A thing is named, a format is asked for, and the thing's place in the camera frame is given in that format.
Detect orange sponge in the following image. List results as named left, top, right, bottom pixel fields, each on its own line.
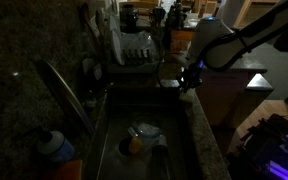
left=52, top=159, right=84, bottom=180

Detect white cup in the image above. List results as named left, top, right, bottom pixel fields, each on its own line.
left=81, top=57, right=104, bottom=82

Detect dark utensil holder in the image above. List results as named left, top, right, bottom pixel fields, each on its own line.
left=150, top=5, right=167, bottom=34

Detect clear plastic tray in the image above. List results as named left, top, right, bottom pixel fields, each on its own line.
left=184, top=18, right=202, bottom=30

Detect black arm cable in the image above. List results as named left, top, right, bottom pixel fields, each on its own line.
left=155, top=13, right=288, bottom=88

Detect orange plastic container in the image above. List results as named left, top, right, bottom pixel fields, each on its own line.
left=169, top=29, right=195, bottom=54

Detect grey low side ledge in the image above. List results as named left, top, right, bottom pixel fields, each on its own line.
left=245, top=73, right=275, bottom=93

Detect wooden spoon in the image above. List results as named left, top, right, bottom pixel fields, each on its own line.
left=79, top=2, right=102, bottom=46

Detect translucent plastic container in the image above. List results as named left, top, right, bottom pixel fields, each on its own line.
left=105, top=138, right=148, bottom=180

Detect pale yellow sponge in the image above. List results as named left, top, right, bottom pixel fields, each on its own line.
left=179, top=91, right=196, bottom=104

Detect wooden base cabinets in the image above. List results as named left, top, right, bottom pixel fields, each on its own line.
left=195, top=69, right=252, bottom=129

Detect grey dish rack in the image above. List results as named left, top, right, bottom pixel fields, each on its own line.
left=104, top=46, right=166, bottom=75

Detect small white plate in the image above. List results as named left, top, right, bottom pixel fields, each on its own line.
left=108, top=13, right=122, bottom=34

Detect steel sink basin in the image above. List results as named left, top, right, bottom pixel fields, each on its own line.
left=83, top=85, right=203, bottom=180

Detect metal kitchen faucet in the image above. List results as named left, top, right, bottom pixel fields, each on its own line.
left=37, top=60, right=96, bottom=136

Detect dark glass jar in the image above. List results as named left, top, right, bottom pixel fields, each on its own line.
left=118, top=3, right=140, bottom=34

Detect small red bottle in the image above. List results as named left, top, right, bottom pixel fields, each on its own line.
left=198, top=2, right=207, bottom=18

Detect large white plate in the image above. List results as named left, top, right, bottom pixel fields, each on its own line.
left=110, top=29, right=126, bottom=66

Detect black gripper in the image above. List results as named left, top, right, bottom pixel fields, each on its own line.
left=177, top=61, right=206, bottom=95

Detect wooden spatula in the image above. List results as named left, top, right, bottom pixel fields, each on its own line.
left=94, top=9, right=108, bottom=38

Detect small yellow object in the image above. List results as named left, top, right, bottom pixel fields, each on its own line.
left=128, top=135, right=144, bottom=155

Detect clear glass bowl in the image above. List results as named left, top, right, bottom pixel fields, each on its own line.
left=129, top=114, right=164, bottom=139

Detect clear drinking glass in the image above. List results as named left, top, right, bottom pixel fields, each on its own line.
left=150, top=143, right=172, bottom=180

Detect white blue soap bottle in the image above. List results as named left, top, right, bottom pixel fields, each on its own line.
left=27, top=125, right=76, bottom=164

